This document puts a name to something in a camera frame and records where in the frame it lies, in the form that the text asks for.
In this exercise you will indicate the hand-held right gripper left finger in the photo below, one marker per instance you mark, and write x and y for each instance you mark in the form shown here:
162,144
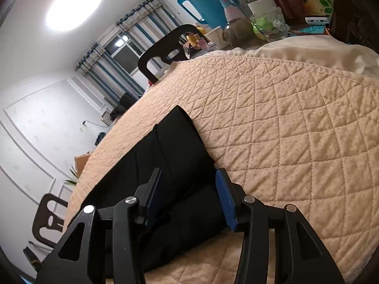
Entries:
154,201

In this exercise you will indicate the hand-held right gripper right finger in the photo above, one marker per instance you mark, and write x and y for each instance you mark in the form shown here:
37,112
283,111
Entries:
226,201

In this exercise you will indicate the black pants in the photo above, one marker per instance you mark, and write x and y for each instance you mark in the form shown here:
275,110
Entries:
171,148

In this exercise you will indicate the blue bag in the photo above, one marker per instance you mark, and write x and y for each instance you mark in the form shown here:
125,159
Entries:
101,139

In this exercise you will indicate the cardboard box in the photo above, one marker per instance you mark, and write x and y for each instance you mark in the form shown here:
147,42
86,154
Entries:
81,162

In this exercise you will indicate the green potted plant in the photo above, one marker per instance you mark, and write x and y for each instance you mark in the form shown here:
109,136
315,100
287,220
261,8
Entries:
74,173

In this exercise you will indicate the beige quilted blanket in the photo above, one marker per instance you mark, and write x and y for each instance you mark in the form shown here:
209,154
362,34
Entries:
281,124

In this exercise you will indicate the black speaker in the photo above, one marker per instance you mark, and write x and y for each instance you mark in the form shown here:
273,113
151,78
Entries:
127,100

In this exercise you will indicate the dark plastic chair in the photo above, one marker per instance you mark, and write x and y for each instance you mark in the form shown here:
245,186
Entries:
44,204
154,59

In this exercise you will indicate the striped curtain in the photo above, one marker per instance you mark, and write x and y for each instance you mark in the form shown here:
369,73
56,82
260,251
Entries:
148,20
97,74

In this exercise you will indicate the window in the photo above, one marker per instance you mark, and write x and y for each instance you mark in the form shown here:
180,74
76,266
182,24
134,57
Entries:
121,50

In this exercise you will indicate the white mug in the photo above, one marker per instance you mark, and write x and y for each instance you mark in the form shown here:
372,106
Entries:
214,37

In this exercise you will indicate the glass jar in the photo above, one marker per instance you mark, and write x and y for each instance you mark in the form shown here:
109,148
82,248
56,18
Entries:
237,32

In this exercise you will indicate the glass bowl with small items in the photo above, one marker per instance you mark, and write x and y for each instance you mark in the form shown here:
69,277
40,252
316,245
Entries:
269,26

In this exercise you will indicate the white cloth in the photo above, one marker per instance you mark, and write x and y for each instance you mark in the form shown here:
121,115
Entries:
325,50

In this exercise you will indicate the pink spray bottle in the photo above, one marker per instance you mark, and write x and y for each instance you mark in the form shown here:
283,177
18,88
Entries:
232,13

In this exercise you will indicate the teal silicone mat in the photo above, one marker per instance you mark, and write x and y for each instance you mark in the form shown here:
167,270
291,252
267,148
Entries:
311,30

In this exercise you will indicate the teal thermos jug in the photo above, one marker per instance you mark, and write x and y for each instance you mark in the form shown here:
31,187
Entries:
204,3

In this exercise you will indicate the white power bank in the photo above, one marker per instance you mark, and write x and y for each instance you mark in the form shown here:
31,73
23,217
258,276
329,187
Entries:
318,19

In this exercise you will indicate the round ceiling light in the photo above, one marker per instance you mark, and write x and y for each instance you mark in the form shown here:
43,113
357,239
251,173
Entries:
74,3

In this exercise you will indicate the black bag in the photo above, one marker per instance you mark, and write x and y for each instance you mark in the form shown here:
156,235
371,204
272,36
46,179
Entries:
349,20

